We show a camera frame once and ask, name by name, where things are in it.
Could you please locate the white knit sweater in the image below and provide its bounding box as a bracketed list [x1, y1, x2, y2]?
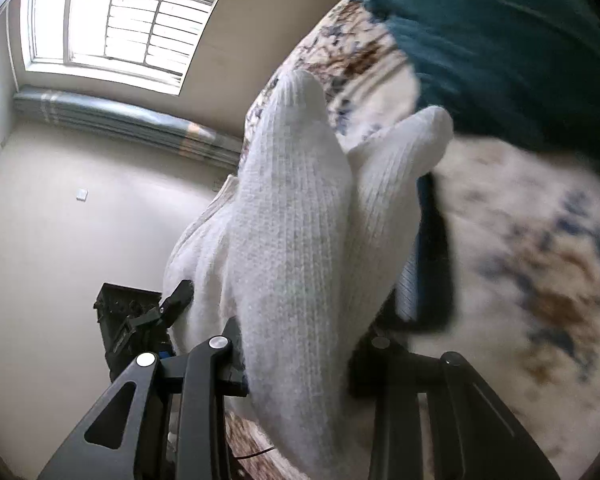
[163, 70, 453, 479]

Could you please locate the dark folded clothes stack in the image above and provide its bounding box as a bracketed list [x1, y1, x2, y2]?
[376, 174, 454, 333]

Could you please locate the floral fleece bed blanket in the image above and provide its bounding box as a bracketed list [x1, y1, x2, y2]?
[239, 0, 600, 479]

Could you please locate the grey striped left curtain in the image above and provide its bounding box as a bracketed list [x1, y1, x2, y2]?
[14, 87, 242, 170]

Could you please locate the window with metal bars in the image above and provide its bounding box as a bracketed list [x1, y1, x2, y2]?
[20, 0, 218, 96]

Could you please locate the dark teal fleece blanket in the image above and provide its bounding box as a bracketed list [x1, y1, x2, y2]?
[350, 0, 600, 174]

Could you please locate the white wall switch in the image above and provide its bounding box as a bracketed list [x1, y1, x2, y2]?
[76, 188, 88, 202]

